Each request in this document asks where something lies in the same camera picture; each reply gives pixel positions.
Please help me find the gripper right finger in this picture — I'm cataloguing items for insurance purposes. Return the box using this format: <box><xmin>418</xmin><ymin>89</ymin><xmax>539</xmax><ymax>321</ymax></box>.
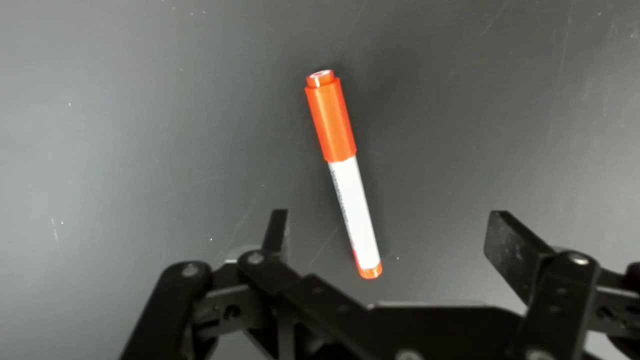
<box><xmin>483</xmin><ymin>210</ymin><xmax>640</xmax><ymax>360</ymax></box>

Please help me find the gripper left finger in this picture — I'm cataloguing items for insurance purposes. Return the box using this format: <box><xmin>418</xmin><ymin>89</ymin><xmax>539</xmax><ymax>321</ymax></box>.
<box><xmin>119</xmin><ymin>209</ymin><xmax>381</xmax><ymax>360</ymax></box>

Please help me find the orange and white marker pen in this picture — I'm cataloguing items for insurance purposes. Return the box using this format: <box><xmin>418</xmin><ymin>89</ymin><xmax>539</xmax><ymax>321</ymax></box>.
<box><xmin>304</xmin><ymin>69</ymin><xmax>383</xmax><ymax>280</ymax></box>

